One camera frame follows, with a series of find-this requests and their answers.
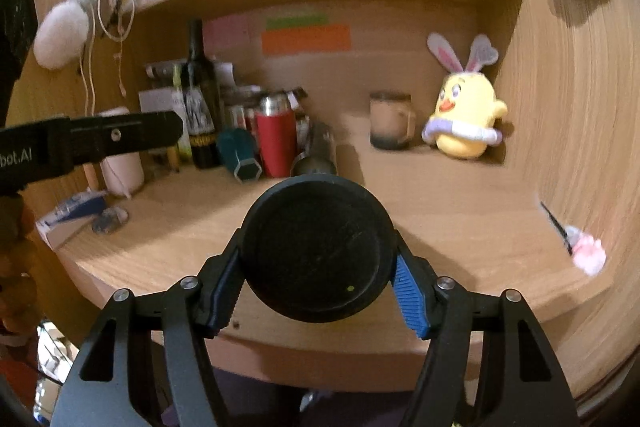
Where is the green tumbler black base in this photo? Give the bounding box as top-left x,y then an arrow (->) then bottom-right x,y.
241,174 -> 396,323

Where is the teal hexagonal cup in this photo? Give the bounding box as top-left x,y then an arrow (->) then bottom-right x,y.
217,128 -> 262,183

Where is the white paper note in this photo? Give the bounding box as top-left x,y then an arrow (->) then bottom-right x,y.
138,87 -> 175,113

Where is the yellow tube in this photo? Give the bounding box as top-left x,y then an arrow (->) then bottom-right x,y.
166,145 -> 181,172

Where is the small pink object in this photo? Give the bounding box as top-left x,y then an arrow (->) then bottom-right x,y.
565,225 -> 606,277

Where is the dark wine bottle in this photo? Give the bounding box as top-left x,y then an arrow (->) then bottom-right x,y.
181,20 -> 224,169

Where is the pink sticky note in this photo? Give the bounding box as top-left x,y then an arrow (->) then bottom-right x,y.
203,14 -> 250,54

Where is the red thermos steel cap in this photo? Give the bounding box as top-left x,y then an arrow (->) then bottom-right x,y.
256,92 -> 297,178

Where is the yellow chick plush toy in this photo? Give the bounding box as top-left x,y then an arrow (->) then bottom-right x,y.
421,32 -> 508,160

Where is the green sticky note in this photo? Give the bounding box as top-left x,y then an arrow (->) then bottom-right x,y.
266,13 -> 329,31

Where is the black metal tumbler lying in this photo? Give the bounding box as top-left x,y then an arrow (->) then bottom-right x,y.
291,121 -> 337,176

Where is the brown ceramic mug with lid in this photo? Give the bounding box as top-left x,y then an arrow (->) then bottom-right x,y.
370,91 -> 416,150

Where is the orange sticky note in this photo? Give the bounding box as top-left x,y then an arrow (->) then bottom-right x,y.
262,24 -> 352,55

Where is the pink mug with handle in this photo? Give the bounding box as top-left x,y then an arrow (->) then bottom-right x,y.
81,106 -> 146,198

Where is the white earphone cable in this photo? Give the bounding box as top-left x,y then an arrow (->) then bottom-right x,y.
77,0 -> 137,118

